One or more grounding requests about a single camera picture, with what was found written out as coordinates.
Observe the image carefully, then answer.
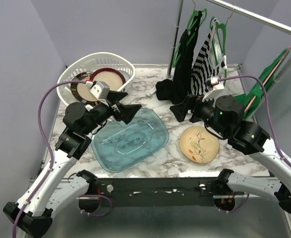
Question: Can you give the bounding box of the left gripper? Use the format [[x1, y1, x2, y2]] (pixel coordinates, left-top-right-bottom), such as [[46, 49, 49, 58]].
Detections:
[[82, 90, 142, 135]]

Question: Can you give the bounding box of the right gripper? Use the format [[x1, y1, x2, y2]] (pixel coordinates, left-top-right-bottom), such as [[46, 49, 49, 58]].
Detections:
[[170, 91, 228, 137]]

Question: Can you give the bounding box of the black white striped tank top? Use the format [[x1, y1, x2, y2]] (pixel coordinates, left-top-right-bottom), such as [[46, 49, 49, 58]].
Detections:
[[190, 23, 228, 95]]

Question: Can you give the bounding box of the green tank top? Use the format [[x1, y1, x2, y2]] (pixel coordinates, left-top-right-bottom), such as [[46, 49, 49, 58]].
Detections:
[[235, 48, 288, 119]]

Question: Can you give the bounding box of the green hanger with striped top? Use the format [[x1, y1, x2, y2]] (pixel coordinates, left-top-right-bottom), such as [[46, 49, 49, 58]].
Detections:
[[209, 4, 228, 86]]

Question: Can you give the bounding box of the pink wire hanger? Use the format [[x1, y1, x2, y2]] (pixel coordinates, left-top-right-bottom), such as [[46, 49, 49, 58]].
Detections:
[[244, 46, 291, 112]]

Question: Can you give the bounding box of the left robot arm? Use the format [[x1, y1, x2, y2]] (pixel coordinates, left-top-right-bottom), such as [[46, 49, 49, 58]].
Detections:
[[3, 91, 142, 238]]

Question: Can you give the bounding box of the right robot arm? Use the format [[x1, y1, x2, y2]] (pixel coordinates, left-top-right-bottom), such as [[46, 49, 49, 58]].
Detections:
[[170, 95, 291, 214]]

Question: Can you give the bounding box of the green hanger with black top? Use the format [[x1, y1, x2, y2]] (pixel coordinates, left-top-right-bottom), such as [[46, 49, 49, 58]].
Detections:
[[173, 0, 208, 67]]

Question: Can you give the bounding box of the red rimmed plate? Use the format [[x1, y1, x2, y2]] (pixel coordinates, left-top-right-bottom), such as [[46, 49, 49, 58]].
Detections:
[[90, 68, 126, 91]]

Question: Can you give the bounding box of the beige bird pattern plate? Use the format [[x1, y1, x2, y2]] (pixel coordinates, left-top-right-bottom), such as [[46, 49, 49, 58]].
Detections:
[[179, 126, 220, 164]]

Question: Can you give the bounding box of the clear blue plastic tray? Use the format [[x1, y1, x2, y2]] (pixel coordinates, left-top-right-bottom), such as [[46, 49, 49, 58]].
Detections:
[[91, 108, 169, 173]]

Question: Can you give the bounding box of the black rimmed plate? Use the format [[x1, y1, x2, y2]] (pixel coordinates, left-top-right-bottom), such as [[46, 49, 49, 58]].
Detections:
[[70, 71, 100, 106]]

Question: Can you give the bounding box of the white plastic dish basket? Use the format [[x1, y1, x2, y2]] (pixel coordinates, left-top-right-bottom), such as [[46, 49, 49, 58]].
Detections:
[[57, 52, 136, 117]]

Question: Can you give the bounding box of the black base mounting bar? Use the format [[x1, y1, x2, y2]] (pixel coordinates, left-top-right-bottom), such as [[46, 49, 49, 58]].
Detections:
[[87, 177, 233, 208]]

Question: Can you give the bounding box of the metal clothes rack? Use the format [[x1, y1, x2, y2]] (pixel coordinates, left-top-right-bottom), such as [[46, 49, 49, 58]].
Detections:
[[166, 0, 291, 83]]

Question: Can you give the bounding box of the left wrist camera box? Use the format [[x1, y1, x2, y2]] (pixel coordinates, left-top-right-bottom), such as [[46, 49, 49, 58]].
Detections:
[[85, 80, 110, 101]]

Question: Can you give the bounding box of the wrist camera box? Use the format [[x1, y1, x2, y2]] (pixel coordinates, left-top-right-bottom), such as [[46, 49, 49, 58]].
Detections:
[[202, 76, 225, 102], [85, 80, 110, 101]]

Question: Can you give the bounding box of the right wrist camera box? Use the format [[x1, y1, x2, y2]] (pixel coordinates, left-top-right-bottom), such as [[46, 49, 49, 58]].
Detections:
[[202, 76, 225, 102]]

